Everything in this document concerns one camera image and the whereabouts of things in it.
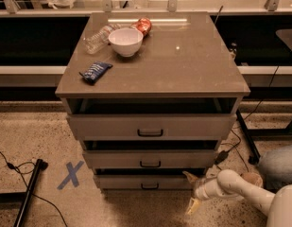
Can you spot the white ceramic bowl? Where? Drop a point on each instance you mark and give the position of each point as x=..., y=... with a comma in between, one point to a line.
x=126, y=41

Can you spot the black stand leg left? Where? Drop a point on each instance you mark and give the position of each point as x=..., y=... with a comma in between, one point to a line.
x=24, y=198

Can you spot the black stand leg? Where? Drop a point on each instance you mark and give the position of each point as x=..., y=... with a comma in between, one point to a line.
x=24, y=198
x=255, y=155

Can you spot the grey table corner right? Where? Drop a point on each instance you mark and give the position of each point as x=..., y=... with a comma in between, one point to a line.
x=286, y=36

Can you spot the clear plastic water bottle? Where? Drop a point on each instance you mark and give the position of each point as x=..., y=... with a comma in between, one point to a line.
x=99, y=39

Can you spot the blue tape cross mark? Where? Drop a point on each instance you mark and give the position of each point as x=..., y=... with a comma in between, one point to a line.
x=72, y=175

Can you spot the tan work boot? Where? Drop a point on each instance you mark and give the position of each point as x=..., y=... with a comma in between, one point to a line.
x=252, y=179

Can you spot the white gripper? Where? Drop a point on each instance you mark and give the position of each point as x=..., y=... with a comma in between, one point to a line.
x=199, y=188

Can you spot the blue snack bag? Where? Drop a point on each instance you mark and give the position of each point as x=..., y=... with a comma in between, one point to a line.
x=95, y=71

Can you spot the grey drawer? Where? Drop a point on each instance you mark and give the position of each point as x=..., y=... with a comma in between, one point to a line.
x=142, y=182
x=150, y=126
x=133, y=159

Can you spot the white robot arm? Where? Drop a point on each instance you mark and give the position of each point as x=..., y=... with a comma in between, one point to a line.
x=228, y=184

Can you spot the black stand leg right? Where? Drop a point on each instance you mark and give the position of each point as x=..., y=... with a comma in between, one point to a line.
x=255, y=155

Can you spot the grey drawer cabinet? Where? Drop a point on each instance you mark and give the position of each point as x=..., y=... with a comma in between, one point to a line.
x=183, y=67

